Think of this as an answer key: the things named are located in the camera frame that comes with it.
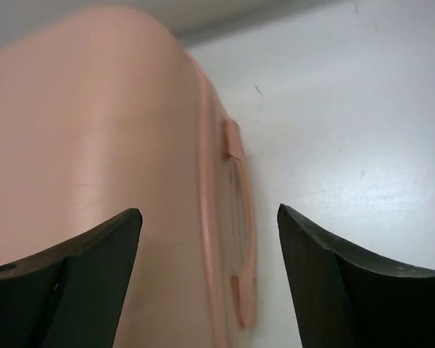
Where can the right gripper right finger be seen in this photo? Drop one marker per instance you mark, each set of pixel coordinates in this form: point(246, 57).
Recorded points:
point(347, 296)

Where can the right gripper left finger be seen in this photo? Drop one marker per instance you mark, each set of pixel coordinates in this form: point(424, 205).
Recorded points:
point(71, 294)

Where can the pink hard-shell suitcase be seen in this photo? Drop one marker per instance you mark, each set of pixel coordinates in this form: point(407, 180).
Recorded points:
point(105, 111)

